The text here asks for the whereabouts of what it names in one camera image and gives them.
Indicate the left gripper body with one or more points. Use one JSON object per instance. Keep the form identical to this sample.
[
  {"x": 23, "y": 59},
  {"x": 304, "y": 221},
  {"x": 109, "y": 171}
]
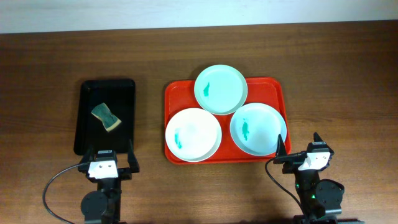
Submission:
[{"x": 122, "y": 175}]

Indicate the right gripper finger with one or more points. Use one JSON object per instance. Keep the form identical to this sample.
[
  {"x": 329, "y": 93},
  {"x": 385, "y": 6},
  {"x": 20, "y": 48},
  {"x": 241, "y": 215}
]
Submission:
[
  {"x": 317, "y": 138},
  {"x": 280, "y": 151}
]

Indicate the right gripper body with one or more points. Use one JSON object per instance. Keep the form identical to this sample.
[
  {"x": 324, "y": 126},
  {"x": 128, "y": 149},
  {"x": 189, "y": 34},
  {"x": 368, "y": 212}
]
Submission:
[{"x": 293, "y": 163}]

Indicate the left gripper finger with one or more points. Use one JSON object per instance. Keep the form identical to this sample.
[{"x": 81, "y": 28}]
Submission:
[
  {"x": 88, "y": 156},
  {"x": 131, "y": 158}
]

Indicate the green yellow sponge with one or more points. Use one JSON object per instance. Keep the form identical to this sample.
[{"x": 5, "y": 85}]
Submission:
[{"x": 108, "y": 119}]

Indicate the white plate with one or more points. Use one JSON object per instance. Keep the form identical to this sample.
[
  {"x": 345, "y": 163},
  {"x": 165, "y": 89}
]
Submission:
[{"x": 193, "y": 135}]

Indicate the mint green plate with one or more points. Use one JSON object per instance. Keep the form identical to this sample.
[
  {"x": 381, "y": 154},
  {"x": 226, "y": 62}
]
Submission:
[{"x": 220, "y": 89}]

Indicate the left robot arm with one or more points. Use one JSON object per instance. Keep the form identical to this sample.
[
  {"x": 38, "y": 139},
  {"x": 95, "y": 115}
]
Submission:
[{"x": 103, "y": 206}]

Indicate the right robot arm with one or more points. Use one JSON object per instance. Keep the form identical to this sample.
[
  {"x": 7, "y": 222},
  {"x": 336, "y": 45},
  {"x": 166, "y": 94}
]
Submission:
[{"x": 319, "y": 199}]

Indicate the black plastic tray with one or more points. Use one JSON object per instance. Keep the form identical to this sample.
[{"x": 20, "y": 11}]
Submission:
[{"x": 120, "y": 97}]

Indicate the red plastic tray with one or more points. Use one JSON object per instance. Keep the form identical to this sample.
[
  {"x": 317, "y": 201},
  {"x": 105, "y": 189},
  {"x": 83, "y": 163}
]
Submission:
[{"x": 179, "y": 95}]

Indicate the light blue plate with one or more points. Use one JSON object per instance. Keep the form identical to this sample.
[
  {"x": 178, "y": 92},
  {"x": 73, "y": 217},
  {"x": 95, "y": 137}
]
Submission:
[{"x": 255, "y": 129}]

